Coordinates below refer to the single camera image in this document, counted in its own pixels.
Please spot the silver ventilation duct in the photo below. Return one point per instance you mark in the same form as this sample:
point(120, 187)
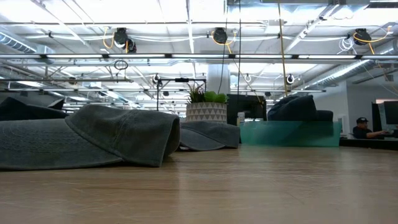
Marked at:
point(351, 70)
point(18, 43)

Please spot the white structural column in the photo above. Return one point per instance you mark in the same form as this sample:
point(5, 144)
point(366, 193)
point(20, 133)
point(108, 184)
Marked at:
point(214, 77)

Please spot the long ceiling light strip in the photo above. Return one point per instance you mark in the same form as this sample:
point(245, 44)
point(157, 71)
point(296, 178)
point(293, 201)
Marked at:
point(199, 56)

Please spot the person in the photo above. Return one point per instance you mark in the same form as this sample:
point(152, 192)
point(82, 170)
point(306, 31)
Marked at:
point(362, 132)

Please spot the black computer monitor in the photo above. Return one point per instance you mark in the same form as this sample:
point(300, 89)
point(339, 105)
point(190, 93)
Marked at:
point(390, 112)
point(245, 105)

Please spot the small pale bottle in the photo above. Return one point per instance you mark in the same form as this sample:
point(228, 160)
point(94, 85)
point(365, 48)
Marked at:
point(241, 118)

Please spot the potted succulent patterned pot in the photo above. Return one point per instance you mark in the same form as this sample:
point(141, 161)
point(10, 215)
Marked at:
point(206, 112)

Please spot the teal plastic bin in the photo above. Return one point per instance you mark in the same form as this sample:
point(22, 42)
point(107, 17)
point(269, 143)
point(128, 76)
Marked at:
point(255, 135)

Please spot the dark office desk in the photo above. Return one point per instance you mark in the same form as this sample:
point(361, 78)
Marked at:
point(367, 143)

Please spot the grey cap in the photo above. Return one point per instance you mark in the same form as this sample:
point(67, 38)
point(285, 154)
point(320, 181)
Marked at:
point(124, 137)
point(208, 135)

